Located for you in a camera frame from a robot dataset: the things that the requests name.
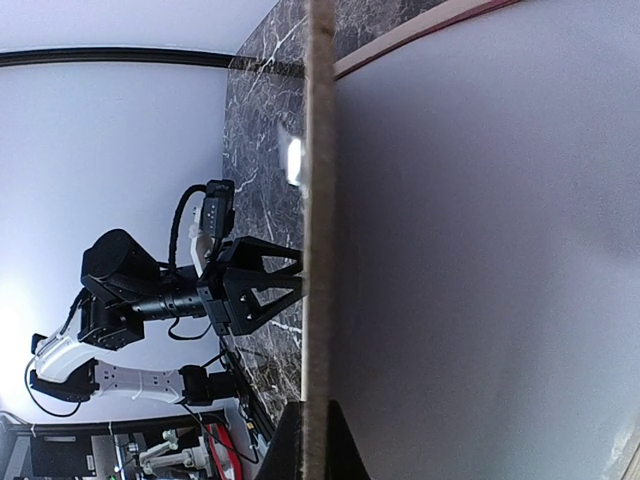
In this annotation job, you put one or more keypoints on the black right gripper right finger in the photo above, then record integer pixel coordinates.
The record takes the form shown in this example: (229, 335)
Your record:
(343, 458)

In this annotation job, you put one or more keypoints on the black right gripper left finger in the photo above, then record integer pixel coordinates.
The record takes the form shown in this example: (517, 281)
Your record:
(283, 460)

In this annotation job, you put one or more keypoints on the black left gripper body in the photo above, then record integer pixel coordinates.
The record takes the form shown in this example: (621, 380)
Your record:
(249, 283)

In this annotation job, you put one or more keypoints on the brown cardboard backing board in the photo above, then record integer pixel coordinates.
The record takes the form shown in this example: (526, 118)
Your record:
(319, 235)

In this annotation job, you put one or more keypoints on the pink wooden picture frame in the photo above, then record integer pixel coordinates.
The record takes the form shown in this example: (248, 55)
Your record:
(438, 18)

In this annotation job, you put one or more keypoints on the cat and books photo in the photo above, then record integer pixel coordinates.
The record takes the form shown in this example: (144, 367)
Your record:
(487, 322)

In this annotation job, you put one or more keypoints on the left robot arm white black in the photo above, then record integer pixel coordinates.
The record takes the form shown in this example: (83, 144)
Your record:
(74, 363)

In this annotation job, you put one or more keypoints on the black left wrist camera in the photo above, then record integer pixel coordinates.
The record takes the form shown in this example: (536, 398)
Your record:
(118, 269)

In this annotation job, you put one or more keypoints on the black left corner post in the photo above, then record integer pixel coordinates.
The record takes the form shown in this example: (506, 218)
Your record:
(116, 55)

